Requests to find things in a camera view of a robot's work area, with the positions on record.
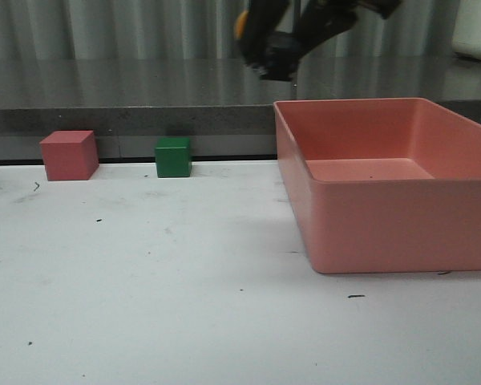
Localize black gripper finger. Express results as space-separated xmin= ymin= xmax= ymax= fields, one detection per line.
xmin=239 ymin=0 xmax=292 ymax=69
xmin=294 ymin=0 xmax=402 ymax=60

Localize white appliance on counter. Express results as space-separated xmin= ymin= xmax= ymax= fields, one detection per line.
xmin=451 ymin=0 xmax=481 ymax=60

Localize green cube block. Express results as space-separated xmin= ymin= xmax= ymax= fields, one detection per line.
xmin=155 ymin=137 xmax=192 ymax=178

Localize pink cube block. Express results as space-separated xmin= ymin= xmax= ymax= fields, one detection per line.
xmin=39 ymin=130 xmax=99 ymax=181

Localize pink plastic bin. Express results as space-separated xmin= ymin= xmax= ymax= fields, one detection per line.
xmin=274 ymin=98 xmax=481 ymax=274

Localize yellow black push button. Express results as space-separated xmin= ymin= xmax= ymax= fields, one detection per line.
xmin=234 ymin=1 xmax=299 ymax=81

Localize grey stone counter shelf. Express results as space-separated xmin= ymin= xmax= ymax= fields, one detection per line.
xmin=0 ymin=56 xmax=481 ymax=164

